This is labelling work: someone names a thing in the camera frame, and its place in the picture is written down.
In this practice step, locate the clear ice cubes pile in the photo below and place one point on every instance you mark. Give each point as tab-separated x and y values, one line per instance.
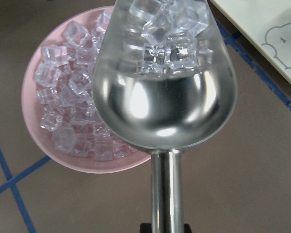
65	78

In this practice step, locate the cream bear tray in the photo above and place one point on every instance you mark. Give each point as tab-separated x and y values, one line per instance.
267	25

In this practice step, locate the metal ice scoop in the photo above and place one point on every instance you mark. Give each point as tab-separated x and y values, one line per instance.
163	115

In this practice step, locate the pink bowl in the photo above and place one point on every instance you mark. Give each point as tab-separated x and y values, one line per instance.
33	110

